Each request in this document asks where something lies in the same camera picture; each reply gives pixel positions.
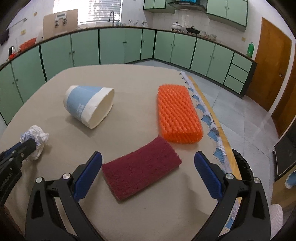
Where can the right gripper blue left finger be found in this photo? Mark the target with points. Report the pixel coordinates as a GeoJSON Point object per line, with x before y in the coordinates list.
{"type": "Point", "coordinates": [84, 175]}

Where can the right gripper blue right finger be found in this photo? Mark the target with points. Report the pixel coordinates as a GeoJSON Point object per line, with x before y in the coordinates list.
{"type": "Point", "coordinates": [211, 175]}

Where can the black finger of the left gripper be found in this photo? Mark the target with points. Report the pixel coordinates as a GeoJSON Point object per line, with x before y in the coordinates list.
{"type": "Point", "coordinates": [17, 153]}

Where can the white tissue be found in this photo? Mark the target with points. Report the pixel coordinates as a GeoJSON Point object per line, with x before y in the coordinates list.
{"type": "Point", "coordinates": [39, 136]}

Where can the orange spiky sponge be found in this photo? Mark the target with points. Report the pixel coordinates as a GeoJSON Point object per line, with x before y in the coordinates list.
{"type": "Point", "coordinates": [178, 120]}

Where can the black trash bin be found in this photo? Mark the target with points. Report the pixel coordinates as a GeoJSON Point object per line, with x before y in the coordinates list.
{"type": "Point", "coordinates": [244, 168]}

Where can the green lower kitchen cabinets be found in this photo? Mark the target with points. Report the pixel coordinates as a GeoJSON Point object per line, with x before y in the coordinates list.
{"type": "Point", "coordinates": [25, 73]}

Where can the dark red scouring pad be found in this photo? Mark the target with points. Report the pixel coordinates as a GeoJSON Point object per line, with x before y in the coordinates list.
{"type": "Point", "coordinates": [129, 174]}

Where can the beige tablecloth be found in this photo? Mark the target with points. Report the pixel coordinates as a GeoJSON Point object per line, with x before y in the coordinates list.
{"type": "Point", "coordinates": [173, 208]}

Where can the blue white paper cup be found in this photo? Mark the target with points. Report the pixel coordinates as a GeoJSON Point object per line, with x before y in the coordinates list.
{"type": "Point", "coordinates": [89, 104]}

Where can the black glass cabinet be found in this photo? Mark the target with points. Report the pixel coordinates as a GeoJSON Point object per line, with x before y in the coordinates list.
{"type": "Point", "coordinates": [284, 152]}

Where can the blue cloth on box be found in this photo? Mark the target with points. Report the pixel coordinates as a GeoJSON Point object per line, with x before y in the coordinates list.
{"type": "Point", "coordinates": [291, 180]}

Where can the wooden door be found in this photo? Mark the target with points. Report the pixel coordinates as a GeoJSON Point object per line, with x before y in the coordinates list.
{"type": "Point", "coordinates": [272, 58]}
{"type": "Point", "coordinates": [284, 112]}

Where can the kettle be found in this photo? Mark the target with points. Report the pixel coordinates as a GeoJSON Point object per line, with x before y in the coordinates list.
{"type": "Point", "coordinates": [12, 52]}

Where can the red basin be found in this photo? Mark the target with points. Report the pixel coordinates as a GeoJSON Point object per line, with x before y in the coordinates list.
{"type": "Point", "coordinates": [29, 43]}

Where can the dark hanging towel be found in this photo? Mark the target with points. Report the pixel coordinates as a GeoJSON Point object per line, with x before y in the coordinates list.
{"type": "Point", "coordinates": [4, 36]}

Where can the green bottle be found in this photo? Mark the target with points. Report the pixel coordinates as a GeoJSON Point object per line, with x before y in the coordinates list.
{"type": "Point", "coordinates": [250, 50]}

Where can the cardboard box on counter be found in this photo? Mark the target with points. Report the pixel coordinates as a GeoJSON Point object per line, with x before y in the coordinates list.
{"type": "Point", "coordinates": [59, 23]}

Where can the black wok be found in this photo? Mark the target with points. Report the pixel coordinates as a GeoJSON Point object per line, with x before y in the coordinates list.
{"type": "Point", "coordinates": [192, 31]}

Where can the white pot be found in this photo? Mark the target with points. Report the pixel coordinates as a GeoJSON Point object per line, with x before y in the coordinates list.
{"type": "Point", "coordinates": [176, 27]}

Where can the faucet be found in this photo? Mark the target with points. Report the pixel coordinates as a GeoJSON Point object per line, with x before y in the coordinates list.
{"type": "Point", "coordinates": [111, 18]}

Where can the window with blinds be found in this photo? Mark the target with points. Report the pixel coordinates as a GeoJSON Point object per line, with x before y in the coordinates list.
{"type": "Point", "coordinates": [91, 10]}

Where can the range hood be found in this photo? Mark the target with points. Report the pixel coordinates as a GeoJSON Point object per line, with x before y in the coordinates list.
{"type": "Point", "coordinates": [195, 5]}

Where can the green upper wall cabinets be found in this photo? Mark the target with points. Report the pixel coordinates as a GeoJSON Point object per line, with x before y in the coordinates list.
{"type": "Point", "coordinates": [229, 12]}

